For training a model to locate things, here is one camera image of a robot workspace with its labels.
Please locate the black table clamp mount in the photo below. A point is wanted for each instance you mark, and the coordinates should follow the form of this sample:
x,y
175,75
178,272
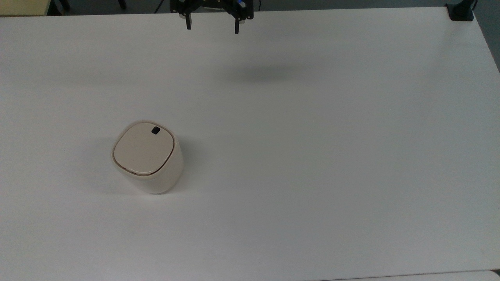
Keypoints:
x,y
460,11

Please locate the beige trash bin body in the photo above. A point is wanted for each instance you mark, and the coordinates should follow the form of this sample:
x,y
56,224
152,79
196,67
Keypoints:
x,y
170,175

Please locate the black chair leg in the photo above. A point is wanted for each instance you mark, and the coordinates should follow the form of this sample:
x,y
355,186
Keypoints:
x,y
122,3
64,4

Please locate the beige trash bin lid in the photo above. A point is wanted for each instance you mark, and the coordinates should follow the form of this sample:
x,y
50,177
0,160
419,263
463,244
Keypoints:
x,y
142,150

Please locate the yellow side table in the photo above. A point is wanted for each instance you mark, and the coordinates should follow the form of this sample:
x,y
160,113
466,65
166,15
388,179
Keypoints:
x,y
21,7

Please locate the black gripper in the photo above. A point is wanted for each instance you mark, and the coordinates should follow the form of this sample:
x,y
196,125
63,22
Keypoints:
x,y
211,3

